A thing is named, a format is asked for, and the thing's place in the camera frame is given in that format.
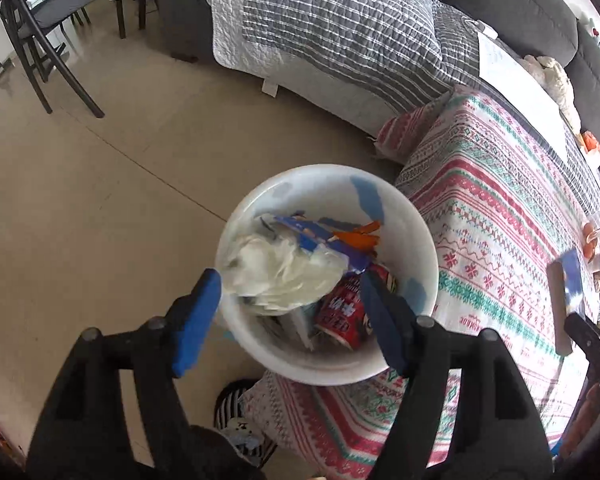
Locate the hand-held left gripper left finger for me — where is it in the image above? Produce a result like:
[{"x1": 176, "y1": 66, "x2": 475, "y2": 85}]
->
[{"x1": 25, "y1": 268, "x2": 223, "y2": 480}]

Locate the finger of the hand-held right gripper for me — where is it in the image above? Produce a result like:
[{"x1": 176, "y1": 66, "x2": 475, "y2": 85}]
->
[{"x1": 564, "y1": 312, "x2": 600, "y2": 378}]

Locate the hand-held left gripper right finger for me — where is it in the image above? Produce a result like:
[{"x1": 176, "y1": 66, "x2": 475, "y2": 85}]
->
[{"x1": 359, "y1": 269, "x2": 553, "y2": 480}]

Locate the brown blue box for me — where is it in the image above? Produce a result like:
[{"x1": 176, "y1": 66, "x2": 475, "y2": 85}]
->
[{"x1": 547, "y1": 249, "x2": 586, "y2": 356}]

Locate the white round waste bin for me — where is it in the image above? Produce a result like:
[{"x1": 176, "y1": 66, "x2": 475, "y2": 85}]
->
[{"x1": 215, "y1": 164, "x2": 438, "y2": 387}]

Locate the person's right forearm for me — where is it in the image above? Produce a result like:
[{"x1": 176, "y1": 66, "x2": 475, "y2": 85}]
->
[{"x1": 562, "y1": 380, "x2": 600, "y2": 456}]

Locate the red instant noodle cup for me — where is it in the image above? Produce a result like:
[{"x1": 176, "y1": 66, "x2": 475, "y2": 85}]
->
[{"x1": 312, "y1": 262, "x2": 401, "y2": 351}]

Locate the orange wrapper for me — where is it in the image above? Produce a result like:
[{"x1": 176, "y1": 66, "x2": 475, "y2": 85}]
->
[{"x1": 330, "y1": 220, "x2": 383, "y2": 256}]

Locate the black white striped slipper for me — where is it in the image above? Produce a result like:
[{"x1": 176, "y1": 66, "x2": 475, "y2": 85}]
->
[{"x1": 214, "y1": 379, "x2": 281, "y2": 468}]

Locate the white plastic bag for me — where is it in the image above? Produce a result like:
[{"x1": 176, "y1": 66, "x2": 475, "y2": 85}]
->
[{"x1": 222, "y1": 220, "x2": 348, "y2": 316}]

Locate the red green patterned cloth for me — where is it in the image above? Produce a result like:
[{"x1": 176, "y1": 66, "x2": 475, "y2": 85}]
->
[{"x1": 240, "y1": 85, "x2": 600, "y2": 480}]

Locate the cream plush toy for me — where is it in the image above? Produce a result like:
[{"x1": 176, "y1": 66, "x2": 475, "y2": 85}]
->
[{"x1": 522, "y1": 54, "x2": 583, "y2": 131}]

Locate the white paper sheet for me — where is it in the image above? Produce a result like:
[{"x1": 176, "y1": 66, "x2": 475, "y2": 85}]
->
[{"x1": 477, "y1": 30, "x2": 571, "y2": 158}]

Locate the grey striped quilt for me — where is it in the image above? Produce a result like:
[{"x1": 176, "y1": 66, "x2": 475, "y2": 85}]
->
[{"x1": 205, "y1": 0, "x2": 600, "y2": 191}]

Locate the small white device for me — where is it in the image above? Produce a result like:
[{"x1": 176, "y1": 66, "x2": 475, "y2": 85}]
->
[{"x1": 462, "y1": 17, "x2": 501, "y2": 38}]

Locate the dark grey sofa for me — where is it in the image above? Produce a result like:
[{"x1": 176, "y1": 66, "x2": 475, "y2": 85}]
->
[{"x1": 152, "y1": 0, "x2": 600, "y2": 176}]

